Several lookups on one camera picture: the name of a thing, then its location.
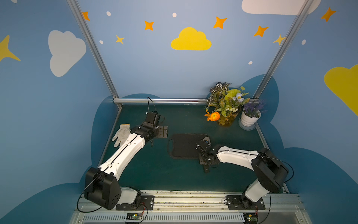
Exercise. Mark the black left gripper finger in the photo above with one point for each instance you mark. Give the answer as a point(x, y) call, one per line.
point(163, 129)
point(162, 135)

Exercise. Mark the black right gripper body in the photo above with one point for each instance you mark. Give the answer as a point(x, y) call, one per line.
point(203, 156)

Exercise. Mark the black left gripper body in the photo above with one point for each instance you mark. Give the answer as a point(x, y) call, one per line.
point(158, 130)

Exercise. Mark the black plastic cutting board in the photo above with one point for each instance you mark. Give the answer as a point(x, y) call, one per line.
point(182, 146)

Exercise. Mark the steel cleaver knife black handle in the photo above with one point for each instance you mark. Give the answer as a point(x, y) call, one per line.
point(207, 168)

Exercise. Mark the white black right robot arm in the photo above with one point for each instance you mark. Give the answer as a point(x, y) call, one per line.
point(270, 171)

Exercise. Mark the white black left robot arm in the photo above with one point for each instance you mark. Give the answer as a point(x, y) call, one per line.
point(101, 184)

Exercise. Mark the right green circuit board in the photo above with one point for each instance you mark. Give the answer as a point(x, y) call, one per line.
point(250, 218)

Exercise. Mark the green circuit board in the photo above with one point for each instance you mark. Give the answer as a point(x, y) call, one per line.
point(133, 217)
point(250, 218)

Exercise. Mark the left green circuit board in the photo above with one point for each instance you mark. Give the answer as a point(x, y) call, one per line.
point(133, 217)

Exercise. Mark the white knitted work glove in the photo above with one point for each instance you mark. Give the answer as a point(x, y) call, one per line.
point(121, 135)

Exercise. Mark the grey plastic pot saucer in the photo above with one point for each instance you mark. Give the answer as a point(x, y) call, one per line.
point(249, 128)

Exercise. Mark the glass vase with artificial flowers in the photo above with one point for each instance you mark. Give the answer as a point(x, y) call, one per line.
point(225, 103)

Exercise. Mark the white pot with lavender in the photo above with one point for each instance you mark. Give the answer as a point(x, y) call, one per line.
point(252, 112)

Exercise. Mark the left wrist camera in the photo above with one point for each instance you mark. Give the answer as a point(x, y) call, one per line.
point(152, 119)

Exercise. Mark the rear aluminium frame bar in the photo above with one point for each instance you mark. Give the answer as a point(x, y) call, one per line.
point(160, 101)

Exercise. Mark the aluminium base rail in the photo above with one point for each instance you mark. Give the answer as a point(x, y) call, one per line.
point(197, 207)

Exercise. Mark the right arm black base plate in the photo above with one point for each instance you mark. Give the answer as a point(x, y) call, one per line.
point(236, 202)

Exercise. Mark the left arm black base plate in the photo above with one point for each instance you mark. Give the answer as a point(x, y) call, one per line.
point(138, 205)

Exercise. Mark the left aluminium frame post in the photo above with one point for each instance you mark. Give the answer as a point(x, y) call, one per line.
point(76, 11)

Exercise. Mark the aluminium frame post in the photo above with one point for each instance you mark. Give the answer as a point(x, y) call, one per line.
point(294, 29)
point(76, 11)

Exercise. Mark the right aluminium frame post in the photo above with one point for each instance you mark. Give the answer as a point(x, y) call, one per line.
point(294, 29)

